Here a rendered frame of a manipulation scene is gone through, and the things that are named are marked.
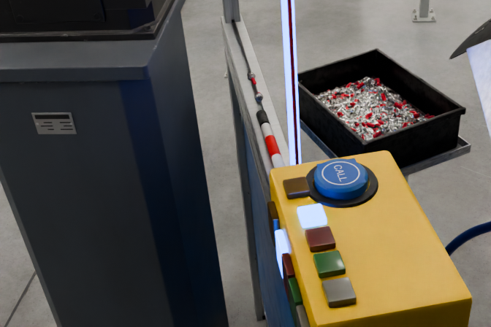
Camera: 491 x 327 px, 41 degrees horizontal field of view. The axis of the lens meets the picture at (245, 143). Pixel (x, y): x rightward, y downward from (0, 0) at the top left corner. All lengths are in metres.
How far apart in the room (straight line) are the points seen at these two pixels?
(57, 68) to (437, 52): 2.27
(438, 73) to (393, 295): 2.42
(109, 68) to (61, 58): 0.08
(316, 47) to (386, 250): 2.59
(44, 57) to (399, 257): 0.61
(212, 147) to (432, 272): 2.00
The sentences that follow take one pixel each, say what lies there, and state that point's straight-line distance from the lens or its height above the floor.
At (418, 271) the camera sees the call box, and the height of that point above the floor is 1.07.
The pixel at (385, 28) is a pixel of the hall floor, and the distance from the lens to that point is 3.17.
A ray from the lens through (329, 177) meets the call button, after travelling 0.49.
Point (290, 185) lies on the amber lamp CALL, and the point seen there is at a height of 1.08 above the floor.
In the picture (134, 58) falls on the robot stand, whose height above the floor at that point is 1.00.
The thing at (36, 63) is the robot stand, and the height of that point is 1.00.
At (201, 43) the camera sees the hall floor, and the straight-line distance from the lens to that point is 3.13.
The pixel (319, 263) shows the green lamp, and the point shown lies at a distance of 0.43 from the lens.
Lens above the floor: 1.39
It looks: 35 degrees down
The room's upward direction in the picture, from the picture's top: 6 degrees counter-clockwise
